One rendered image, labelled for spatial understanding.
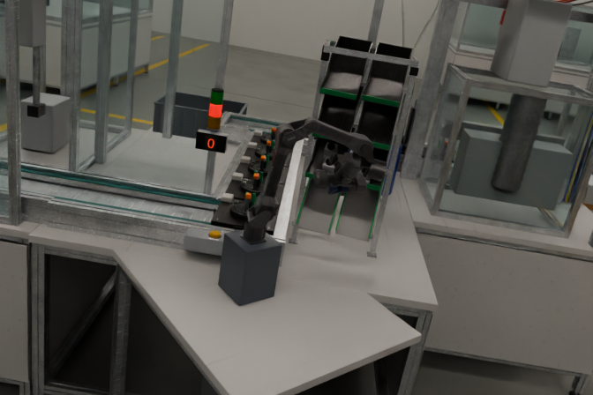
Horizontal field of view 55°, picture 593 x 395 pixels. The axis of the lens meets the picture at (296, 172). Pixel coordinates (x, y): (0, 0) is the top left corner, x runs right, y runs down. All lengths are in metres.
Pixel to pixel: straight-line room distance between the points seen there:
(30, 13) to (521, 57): 2.13
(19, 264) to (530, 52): 2.33
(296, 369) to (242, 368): 0.15
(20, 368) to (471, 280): 2.06
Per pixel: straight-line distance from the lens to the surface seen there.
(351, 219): 2.21
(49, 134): 3.01
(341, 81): 2.10
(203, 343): 1.74
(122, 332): 2.37
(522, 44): 2.85
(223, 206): 2.31
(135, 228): 2.21
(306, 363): 1.73
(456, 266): 2.95
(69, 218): 2.29
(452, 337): 3.17
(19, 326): 2.55
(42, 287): 2.39
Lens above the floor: 1.92
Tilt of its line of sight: 20 degrees down
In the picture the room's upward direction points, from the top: 9 degrees clockwise
